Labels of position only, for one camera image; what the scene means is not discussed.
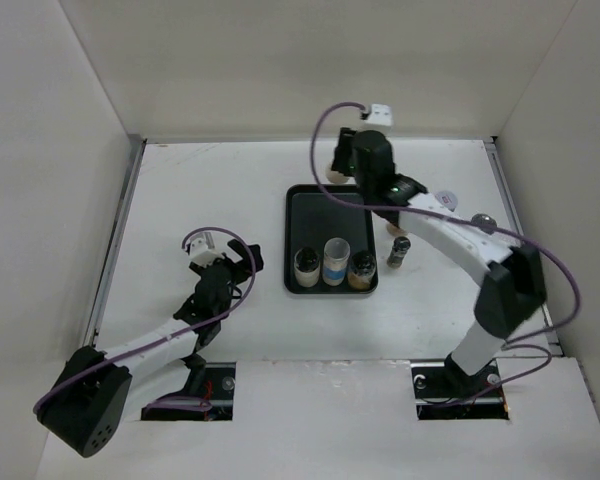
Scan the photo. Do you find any small black pepper bottle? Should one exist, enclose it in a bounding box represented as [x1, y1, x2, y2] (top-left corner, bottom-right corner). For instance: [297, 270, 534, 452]
[387, 236, 411, 269]

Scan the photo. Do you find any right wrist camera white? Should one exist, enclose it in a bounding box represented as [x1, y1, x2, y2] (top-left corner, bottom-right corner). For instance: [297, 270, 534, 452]
[360, 103, 394, 135]

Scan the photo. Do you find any yellow cap spice bottle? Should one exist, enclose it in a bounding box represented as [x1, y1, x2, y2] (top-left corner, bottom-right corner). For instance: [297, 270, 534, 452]
[325, 162, 352, 185]

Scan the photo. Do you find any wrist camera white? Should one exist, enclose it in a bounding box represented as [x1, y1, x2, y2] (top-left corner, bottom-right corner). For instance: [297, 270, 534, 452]
[183, 231, 224, 268]
[360, 103, 394, 135]

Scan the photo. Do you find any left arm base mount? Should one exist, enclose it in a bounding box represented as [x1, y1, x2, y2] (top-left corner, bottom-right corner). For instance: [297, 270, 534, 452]
[140, 356, 237, 422]

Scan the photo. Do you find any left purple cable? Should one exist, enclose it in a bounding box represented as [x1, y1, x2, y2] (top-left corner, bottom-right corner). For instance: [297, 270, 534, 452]
[33, 227, 261, 414]

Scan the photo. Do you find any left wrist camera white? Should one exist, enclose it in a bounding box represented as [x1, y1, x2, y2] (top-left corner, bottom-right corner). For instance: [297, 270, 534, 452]
[183, 231, 224, 268]

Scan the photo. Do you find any black rectangular tray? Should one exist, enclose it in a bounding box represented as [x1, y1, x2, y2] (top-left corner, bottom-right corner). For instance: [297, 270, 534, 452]
[283, 184, 378, 295]

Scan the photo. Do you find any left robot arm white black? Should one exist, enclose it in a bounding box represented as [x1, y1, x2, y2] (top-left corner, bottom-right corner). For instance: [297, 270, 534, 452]
[34, 238, 264, 458]

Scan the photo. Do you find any tall blue label spice jar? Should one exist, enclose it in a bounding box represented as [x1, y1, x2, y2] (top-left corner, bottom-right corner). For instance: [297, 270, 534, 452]
[322, 237, 351, 287]

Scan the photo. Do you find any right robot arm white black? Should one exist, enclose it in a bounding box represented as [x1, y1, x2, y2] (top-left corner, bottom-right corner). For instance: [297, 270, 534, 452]
[331, 127, 547, 396]

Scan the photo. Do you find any white powder bottle black cap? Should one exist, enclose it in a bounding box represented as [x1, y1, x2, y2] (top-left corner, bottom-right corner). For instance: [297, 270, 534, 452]
[293, 247, 321, 288]

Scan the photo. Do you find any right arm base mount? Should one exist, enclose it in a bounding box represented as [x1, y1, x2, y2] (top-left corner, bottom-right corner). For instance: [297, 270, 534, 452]
[411, 362, 509, 421]

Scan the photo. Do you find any brown spice bottle black cap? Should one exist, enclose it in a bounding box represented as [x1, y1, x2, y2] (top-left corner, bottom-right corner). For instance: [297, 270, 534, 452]
[347, 250, 376, 291]

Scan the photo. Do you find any pink cap spice bottle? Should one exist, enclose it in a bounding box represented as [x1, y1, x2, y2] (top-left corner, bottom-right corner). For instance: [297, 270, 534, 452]
[385, 223, 407, 237]

